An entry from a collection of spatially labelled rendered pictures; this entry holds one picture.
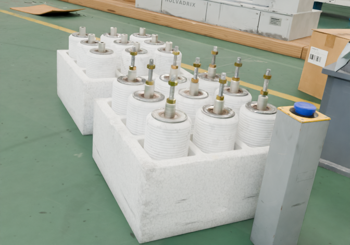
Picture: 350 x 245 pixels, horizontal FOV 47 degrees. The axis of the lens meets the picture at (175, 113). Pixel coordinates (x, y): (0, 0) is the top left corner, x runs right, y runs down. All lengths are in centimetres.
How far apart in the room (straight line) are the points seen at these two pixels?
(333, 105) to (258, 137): 40
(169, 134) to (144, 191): 12
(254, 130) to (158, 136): 24
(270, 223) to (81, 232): 39
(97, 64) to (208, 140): 53
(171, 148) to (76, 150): 47
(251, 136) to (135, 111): 27
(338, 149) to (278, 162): 52
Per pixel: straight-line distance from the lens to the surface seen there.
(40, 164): 115
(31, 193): 104
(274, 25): 293
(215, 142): 87
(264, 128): 93
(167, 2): 342
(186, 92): 99
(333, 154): 132
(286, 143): 78
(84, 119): 128
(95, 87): 125
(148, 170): 78
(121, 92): 101
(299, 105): 77
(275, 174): 82
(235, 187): 91
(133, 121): 92
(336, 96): 126
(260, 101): 94
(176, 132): 80
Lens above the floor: 57
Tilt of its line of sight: 22 degrees down
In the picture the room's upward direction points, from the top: 6 degrees clockwise
